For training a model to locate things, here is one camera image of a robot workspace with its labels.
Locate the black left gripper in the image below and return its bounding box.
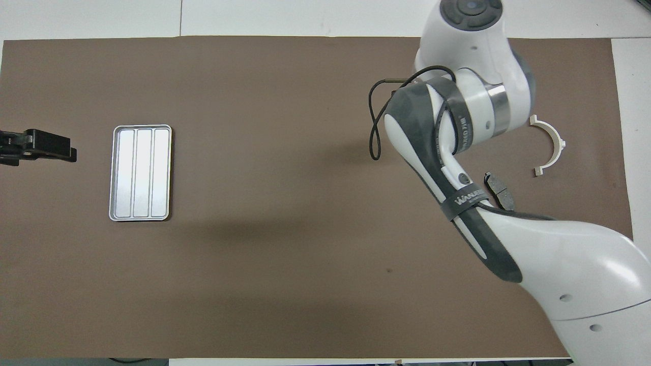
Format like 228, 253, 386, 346
0, 129, 77, 166

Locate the silver metal tray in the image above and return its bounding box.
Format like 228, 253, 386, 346
108, 125, 173, 222

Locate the brown table mat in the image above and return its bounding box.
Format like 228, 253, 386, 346
0, 36, 634, 359

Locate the long dark brake pad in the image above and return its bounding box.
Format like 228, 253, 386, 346
483, 172, 516, 211

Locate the white curved plastic bracket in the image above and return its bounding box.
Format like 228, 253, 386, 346
529, 115, 567, 177

